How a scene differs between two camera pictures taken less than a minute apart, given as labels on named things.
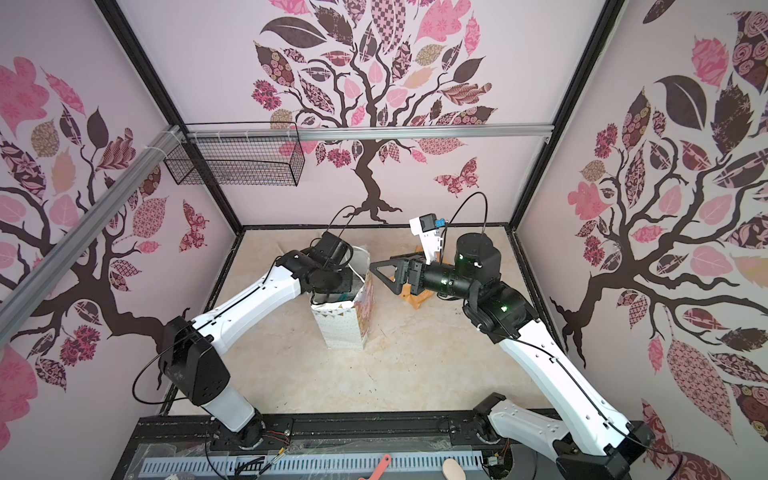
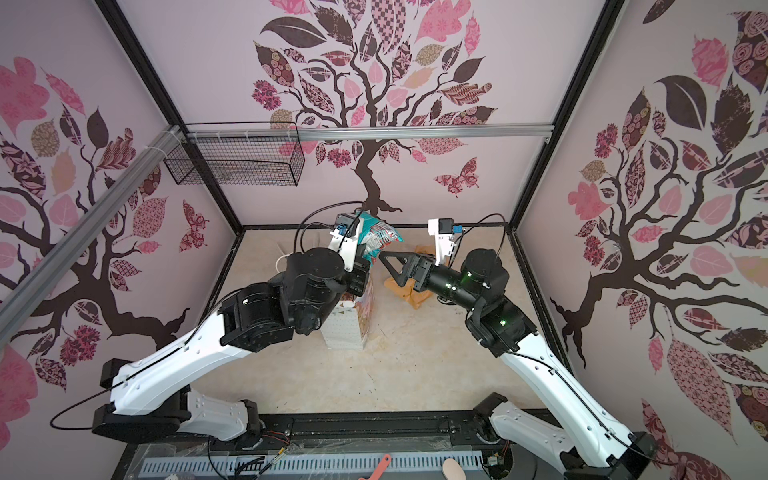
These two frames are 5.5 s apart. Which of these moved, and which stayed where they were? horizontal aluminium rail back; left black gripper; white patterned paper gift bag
Moved: left black gripper
Stayed: horizontal aluminium rail back; white patterned paper gift bag
